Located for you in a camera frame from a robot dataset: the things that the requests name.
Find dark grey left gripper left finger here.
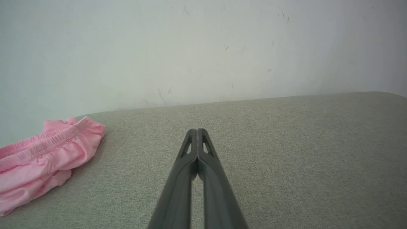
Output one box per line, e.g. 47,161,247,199
148,128,198,229

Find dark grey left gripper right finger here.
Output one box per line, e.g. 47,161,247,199
197,128,248,229

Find pink fabric shorts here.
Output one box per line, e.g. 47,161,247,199
0,116,106,217

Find grey fabric sofa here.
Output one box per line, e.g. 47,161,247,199
0,92,407,229

